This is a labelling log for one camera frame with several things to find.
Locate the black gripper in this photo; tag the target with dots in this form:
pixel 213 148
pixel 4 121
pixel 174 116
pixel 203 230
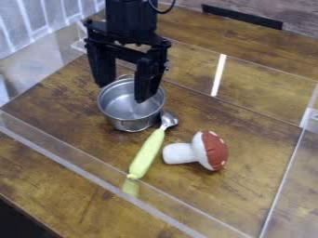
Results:
pixel 127 37

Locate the red white plush mushroom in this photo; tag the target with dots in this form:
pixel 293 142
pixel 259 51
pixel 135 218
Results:
pixel 206 149

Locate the silver metal pot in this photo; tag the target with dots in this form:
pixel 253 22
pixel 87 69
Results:
pixel 127 115

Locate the clear acrylic triangular stand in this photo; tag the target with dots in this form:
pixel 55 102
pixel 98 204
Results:
pixel 79 44

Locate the black bar on table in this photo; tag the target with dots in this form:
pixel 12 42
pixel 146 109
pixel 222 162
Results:
pixel 234 15

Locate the clear acrylic front barrier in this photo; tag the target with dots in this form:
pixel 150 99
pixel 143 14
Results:
pixel 158 203

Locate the spoon with yellow-green handle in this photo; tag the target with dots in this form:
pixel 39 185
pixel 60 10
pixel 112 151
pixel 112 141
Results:
pixel 146 155

